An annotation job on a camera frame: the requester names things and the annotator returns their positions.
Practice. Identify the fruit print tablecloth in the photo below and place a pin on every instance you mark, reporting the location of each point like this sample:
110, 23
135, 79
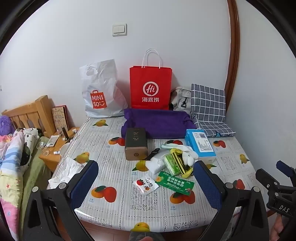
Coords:
111, 169

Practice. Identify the blue tissue pack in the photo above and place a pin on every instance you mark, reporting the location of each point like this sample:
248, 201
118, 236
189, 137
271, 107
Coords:
198, 143

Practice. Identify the white wipes packet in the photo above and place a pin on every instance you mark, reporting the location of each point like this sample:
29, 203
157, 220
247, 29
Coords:
155, 164

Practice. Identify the white light switch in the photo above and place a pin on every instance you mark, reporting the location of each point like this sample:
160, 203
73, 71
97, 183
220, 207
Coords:
119, 29

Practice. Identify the green sachet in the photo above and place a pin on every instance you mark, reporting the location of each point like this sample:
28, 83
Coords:
175, 183

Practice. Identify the brown patterned book box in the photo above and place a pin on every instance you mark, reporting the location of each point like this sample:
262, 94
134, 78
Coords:
59, 117

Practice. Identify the grey backpack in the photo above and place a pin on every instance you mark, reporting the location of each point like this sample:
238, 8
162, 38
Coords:
181, 97

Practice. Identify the wooden nightstand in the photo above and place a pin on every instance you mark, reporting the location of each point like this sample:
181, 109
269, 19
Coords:
49, 160

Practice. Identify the small brown bottle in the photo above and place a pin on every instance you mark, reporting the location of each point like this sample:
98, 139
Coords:
63, 132

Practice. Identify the brown wooden door frame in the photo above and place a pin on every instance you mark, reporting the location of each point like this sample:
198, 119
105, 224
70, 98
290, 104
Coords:
233, 46

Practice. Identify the purple fabric storage box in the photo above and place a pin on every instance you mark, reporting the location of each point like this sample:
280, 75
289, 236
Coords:
157, 122

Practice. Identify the clear glass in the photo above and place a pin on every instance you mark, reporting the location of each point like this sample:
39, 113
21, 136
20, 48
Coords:
44, 148

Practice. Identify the dark rectangular tin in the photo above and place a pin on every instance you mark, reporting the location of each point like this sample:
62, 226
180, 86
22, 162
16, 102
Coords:
136, 141

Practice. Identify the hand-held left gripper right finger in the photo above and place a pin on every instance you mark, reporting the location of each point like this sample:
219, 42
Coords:
208, 185

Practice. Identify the green tissue packet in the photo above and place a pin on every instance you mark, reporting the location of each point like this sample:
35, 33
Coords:
170, 163

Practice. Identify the pale face mask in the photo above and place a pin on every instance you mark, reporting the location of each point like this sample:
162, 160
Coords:
166, 146

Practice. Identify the white plastic shopping bag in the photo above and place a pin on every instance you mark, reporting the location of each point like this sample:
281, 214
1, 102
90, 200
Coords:
101, 81

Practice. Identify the grey checked cushion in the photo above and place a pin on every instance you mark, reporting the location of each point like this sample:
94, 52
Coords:
208, 104

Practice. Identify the green bed sheet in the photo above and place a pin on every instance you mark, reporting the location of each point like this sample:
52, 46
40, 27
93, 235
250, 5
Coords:
34, 171

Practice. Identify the white black spotted plush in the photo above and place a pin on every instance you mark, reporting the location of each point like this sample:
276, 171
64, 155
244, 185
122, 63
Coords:
30, 143

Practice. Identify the white sachet with red print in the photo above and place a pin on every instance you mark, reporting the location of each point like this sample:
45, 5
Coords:
144, 184

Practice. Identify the pile of plush toys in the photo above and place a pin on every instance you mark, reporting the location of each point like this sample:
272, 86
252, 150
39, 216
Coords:
10, 166

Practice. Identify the small white packet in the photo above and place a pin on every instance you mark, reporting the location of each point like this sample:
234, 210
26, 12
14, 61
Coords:
52, 140

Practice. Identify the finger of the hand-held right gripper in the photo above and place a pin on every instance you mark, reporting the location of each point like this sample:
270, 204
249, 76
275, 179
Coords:
266, 178
285, 167

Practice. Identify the white gloves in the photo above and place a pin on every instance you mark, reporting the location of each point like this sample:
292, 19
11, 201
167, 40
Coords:
188, 154

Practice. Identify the person's right hand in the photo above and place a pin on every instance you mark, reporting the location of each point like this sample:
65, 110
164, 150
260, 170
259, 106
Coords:
277, 228

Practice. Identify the red paper bag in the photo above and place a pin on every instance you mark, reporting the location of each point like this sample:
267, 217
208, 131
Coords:
150, 78

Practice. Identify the white bowl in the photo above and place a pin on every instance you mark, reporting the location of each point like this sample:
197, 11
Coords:
65, 150

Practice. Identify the person's leg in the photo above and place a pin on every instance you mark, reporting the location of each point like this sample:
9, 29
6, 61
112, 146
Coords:
143, 236

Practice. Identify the purple plush toy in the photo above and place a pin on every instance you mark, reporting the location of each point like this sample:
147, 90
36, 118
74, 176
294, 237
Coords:
4, 125

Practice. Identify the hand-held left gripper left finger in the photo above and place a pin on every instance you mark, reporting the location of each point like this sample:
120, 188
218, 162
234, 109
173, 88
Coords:
84, 183

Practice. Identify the wooden headboard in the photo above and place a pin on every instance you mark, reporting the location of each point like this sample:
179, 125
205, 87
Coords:
37, 109

